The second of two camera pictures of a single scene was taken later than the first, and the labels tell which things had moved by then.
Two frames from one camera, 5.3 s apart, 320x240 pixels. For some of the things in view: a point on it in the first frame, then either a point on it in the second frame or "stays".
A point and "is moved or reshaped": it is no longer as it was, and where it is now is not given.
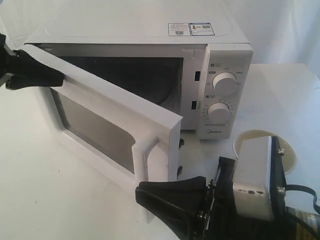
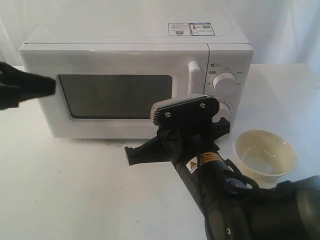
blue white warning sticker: x=190 y=29 stays
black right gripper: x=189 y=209 -> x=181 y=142
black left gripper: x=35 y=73 -> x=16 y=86
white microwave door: x=131 y=139 is moved or reshaped
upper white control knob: x=225 y=84 stays
